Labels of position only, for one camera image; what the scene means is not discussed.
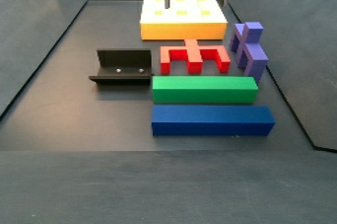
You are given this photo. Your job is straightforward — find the red branched block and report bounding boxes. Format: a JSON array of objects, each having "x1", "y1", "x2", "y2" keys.
[{"x1": 161, "y1": 39, "x2": 231, "y2": 74}]

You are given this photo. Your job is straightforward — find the purple branched block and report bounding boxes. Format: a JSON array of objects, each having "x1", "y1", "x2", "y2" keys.
[{"x1": 230, "y1": 22, "x2": 270, "y2": 83}]

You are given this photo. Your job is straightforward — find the yellow board with cutouts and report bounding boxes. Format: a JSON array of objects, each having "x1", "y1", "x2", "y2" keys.
[{"x1": 141, "y1": 0, "x2": 228, "y2": 40}]

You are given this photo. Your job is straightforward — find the blue rectangular block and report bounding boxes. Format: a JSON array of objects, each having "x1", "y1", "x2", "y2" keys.
[{"x1": 153, "y1": 105, "x2": 276, "y2": 136}]

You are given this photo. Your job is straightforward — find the black angle bracket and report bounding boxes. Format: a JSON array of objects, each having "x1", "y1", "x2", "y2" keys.
[{"x1": 90, "y1": 48, "x2": 154, "y2": 85}]

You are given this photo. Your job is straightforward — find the green rectangular block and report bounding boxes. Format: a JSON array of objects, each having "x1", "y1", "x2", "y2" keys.
[{"x1": 154, "y1": 76, "x2": 260, "y2": 104}]

